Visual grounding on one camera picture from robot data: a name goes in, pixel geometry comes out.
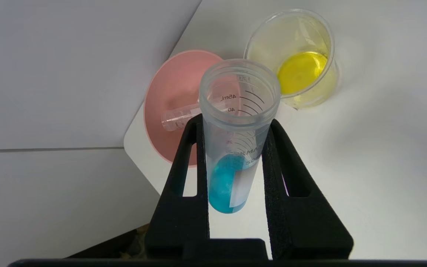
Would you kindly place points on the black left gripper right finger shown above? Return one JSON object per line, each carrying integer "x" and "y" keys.
{"x": 302, "y": 222}

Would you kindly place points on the test tube with blue pigment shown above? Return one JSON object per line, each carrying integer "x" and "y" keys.
{"x": 235, "y": 122}

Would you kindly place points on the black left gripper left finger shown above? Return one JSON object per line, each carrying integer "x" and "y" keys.
{"x": 176, "y": 218}

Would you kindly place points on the pink plastic bowl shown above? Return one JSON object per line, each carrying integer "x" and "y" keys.
{"x": 172, "y": 96}

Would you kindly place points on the clear glass beaker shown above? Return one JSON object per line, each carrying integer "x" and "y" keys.
{"x": 298, "y": 59}

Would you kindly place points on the test tube with yellow pigment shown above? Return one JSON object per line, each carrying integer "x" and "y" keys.
{"x": 178, "y": 116}

